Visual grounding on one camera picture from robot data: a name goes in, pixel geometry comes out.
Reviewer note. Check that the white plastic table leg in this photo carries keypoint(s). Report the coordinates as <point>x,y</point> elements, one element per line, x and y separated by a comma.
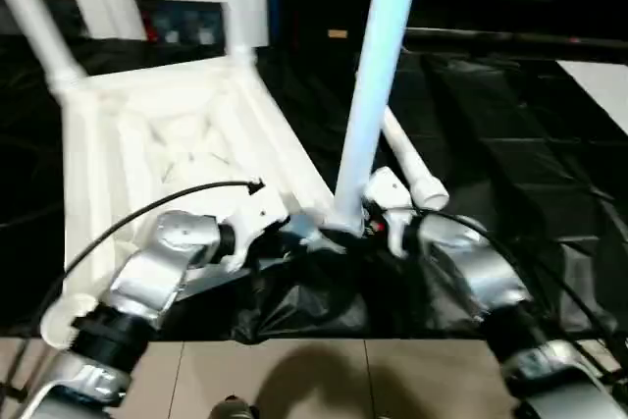
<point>39,26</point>
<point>407,154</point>
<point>378,76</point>
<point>235,7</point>

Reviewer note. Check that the white plastic table top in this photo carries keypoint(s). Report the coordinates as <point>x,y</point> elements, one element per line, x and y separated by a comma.
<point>177,115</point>

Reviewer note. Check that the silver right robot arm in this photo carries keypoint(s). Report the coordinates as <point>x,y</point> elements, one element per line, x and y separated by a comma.
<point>471,262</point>

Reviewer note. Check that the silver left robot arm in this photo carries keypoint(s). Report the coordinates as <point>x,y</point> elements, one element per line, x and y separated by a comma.
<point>157,262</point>

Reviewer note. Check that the black plastic mat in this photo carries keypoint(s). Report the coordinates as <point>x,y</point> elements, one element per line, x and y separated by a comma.
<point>510,144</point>

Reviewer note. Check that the small tan tag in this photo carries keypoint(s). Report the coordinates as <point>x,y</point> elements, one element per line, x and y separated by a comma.
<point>338,33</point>

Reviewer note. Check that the white flat board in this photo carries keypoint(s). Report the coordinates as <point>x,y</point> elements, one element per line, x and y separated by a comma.
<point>599,90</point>

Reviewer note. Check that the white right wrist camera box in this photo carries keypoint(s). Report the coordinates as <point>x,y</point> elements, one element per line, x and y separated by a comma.
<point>392,193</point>

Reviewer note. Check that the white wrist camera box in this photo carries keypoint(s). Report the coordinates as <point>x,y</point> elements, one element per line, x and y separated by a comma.
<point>392,193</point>
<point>253,218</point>

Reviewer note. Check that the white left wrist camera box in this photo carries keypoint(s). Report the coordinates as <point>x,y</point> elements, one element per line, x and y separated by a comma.
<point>253,218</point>

